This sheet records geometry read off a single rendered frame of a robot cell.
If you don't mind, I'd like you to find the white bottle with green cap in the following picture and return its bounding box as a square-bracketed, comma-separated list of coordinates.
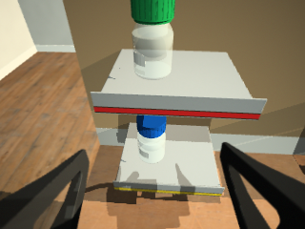
[131, 0, 175, 80]

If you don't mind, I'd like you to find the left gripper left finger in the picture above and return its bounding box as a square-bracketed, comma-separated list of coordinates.
[0, 149, 90, 229]

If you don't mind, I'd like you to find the white bottle with blue cap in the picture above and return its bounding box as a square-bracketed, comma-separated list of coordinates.
[136, 115, 166, 164]

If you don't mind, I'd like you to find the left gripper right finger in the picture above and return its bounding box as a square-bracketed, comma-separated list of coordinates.
[220, 142, 305, 229]

